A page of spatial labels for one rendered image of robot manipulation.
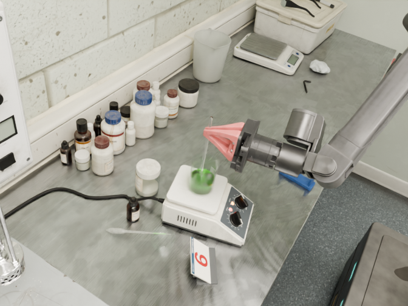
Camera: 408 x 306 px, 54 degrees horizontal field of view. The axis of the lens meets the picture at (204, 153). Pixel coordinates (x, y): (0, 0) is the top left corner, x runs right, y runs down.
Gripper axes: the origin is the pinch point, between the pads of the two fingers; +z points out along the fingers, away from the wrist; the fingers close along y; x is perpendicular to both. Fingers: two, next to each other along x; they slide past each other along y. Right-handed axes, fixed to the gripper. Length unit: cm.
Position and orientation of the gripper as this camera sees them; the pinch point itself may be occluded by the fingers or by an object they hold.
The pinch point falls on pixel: (207, 132)
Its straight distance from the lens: 81.3
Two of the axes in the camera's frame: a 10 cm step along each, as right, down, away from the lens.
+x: -1.4, 7.4, 6.6
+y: -3.4, 6.0, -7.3
